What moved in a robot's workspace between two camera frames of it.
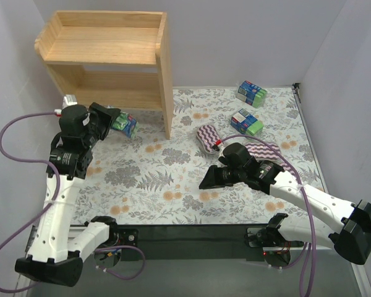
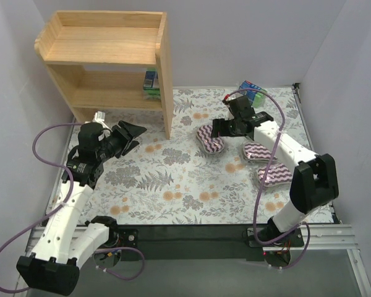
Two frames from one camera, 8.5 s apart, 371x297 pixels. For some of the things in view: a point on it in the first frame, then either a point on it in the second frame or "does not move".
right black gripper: x=221 y=174 to x=227 y=127
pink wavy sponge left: x=207 y=136 does not move
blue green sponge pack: x=251 y=93 does not move
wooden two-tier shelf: x=115 y=59 does not move
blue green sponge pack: x=127 y=122 to x=151 y=90
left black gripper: x=103 y=119 to x=122 y=139
